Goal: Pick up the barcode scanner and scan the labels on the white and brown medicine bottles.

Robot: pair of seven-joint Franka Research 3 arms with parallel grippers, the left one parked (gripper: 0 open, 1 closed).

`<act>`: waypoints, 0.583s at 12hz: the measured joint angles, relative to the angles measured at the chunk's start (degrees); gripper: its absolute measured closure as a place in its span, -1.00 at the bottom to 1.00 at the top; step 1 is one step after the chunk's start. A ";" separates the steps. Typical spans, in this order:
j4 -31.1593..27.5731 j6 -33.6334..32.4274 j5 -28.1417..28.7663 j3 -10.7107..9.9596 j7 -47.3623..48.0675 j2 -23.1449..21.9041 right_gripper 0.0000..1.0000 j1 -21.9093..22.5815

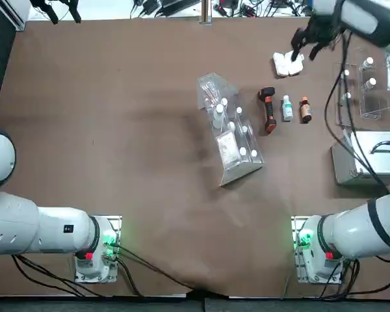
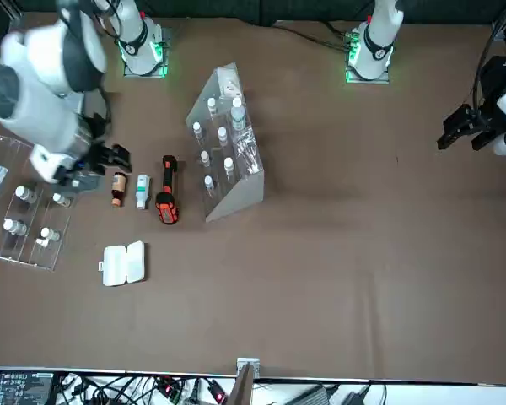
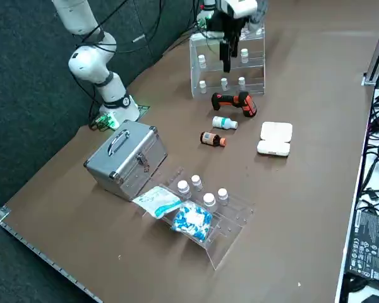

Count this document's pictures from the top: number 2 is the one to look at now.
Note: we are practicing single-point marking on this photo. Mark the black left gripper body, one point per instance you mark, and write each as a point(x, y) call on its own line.
point(487, 120)

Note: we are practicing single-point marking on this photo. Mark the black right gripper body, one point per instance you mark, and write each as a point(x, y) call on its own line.
point(95, 135)

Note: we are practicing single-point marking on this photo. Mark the orange black barcode scanner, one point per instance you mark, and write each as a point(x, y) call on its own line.
point(166, 208)

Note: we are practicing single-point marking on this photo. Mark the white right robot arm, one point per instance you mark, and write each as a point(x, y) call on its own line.
point(38, 84)

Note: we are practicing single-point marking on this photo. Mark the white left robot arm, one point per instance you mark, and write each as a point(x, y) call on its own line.
point(377, 38)

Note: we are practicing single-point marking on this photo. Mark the brown medicine bottle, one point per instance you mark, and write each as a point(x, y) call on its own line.
point(119, 187)

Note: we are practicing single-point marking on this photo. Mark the white medicine bottle green label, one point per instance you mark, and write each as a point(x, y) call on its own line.
point(142, 192)

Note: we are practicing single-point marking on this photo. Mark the small white-capped vial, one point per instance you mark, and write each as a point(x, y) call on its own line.
point(210, 185)
point(61, 199)
point(212, 105)
point(50, 233)
point(229, 166)
point(197, 130)
point(205, 158)
point(222, 136)

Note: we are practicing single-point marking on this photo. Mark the white-capped clear bottle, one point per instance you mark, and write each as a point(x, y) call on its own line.
point(25, 193)
point(13, 226)

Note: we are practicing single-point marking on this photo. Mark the clear acrylic divided tray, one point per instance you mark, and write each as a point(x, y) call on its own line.
point(29, 219)

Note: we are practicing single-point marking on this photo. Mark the small white cap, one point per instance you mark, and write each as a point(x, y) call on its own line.
point(42, 243)

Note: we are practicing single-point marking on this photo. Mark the white plastic pill box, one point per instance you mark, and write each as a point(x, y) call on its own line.
point(122, 263)

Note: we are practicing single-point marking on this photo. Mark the clear bottle teal label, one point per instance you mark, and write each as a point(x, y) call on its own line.
point(237, 114)

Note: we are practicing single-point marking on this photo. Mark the clear acrylic stepped shelf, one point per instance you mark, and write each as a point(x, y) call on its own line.
point(240, 196)

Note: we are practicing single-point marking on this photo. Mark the clear cotton swab packet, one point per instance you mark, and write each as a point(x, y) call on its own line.
point(246, 152)

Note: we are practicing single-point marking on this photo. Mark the clear packet white contents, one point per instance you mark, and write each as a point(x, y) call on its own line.
point(228, 82)

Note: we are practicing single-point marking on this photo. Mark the black connector red light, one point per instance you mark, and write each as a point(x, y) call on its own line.
point(167, 386)
point(217, 394)

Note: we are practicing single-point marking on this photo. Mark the black labelled power adapter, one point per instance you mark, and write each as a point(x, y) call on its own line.
point(21, 388)

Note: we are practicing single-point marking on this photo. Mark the black power brick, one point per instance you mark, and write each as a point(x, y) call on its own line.
point(354, 398)

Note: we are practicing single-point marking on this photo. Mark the grey power brick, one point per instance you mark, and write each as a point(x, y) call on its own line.
point(314, 396)

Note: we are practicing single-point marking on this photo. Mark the camera mounting post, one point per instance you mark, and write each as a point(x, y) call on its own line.
point(242, 388)

